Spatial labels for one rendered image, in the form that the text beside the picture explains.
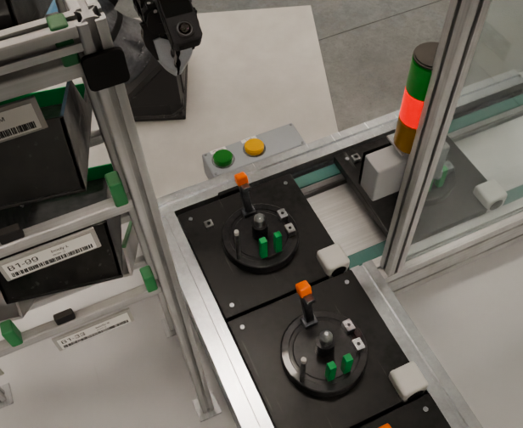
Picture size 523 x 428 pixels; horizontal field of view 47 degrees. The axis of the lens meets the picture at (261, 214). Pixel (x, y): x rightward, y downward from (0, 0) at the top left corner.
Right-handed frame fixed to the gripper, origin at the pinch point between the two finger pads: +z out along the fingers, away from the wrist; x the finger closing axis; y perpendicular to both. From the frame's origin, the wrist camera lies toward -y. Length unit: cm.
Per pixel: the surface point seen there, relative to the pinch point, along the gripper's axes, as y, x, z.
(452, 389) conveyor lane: -58, -21, 27
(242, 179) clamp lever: -13.3, -4.9, 16.3
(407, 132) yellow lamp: -33.0, -21.8, -6.9
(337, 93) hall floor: 94, -93, 123
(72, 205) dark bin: -18.7, 22.8, 1.1
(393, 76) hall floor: 93, -121, 123
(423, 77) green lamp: -33.2, -21.9, -16.5
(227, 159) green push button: 0.3, -7.1, 26.1
